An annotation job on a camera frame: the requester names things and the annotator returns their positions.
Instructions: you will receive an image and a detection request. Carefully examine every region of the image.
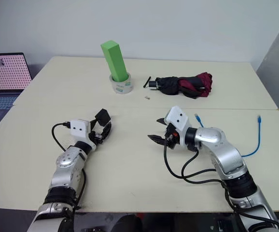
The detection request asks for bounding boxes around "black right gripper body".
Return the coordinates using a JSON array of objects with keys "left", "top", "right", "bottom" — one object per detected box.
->
[{"left": 164, "top": 122, "right": 179, "bottom": 150}]

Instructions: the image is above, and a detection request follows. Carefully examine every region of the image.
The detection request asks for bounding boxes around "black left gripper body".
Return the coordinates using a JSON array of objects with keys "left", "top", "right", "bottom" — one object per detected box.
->
[{"left": 88, "top": 129, "right": 108, "bottom": 146}]

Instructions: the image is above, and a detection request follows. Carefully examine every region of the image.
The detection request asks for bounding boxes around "small black box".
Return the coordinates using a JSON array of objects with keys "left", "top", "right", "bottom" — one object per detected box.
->
[{"left": 95, "top": 108, "right": 112, "bottom": 127}]

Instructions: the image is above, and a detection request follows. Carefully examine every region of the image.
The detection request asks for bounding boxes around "blue Ethernet cable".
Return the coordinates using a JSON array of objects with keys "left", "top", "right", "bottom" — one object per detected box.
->
[{"left": 194, "top": 113, "right": 263, "bottom": 158}]

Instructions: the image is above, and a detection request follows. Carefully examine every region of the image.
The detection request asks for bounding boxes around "folded black red umbrella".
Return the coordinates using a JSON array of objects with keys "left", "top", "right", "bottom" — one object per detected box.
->
[{"left": 143, "top": 72, "right": 213, "bottom": 99}]

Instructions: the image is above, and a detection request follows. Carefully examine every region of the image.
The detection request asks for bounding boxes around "clear tape roll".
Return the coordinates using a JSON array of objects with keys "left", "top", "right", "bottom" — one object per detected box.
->
[{"left": 109, "top": 72, "right": 133, "bottom": 94}]

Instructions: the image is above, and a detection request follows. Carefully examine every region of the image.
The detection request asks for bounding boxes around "green foam block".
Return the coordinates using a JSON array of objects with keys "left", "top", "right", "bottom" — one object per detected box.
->
[{"left": 100, "top": 40, "right": 128, "bottom": 82}]

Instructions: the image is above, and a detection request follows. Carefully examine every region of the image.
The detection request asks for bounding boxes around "open laptop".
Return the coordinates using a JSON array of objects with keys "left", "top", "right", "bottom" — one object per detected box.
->
[{"left": 0, "top": 52, "right": 33, "bottom": 128}]

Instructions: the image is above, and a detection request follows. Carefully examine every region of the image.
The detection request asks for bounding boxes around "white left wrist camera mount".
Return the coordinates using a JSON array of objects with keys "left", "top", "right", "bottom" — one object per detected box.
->
[{"left": 70, "top": 118, "right": 97, "bottom": 152}]

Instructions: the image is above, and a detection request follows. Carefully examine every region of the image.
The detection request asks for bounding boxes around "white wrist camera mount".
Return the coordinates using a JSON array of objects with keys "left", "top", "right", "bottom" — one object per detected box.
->
[
  {"left": 70, "top": 118, "right": 97, "bottom": 152},
  {"left": 165, "top": 105, "right": 192, "bottom": 147}
]

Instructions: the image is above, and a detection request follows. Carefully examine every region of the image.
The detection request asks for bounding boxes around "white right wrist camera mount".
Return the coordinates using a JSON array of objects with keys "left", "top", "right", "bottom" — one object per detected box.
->
[{"left": 165, "top": 105, "right": 192, "bottom": 147}]

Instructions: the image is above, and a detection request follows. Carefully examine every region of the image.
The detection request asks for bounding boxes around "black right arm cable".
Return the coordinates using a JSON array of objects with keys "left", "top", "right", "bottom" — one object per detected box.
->
[{"left": 163, "top": 142, "right": 279, "bottom": 232}]

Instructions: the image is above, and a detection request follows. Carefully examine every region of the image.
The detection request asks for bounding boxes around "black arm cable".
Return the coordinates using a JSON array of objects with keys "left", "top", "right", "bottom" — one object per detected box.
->
[
  {"left": 51, "top": 120, "right": 87, "bottom": 211},
  {"left": 163, "top": 142, "right": 279, "bottom": 232}
]

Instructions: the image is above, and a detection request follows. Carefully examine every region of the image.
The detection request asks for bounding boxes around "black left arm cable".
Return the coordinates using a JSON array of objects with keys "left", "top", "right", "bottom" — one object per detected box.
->
[{"left": 51, "top": 120, "right": 87, "bottom": 211}]

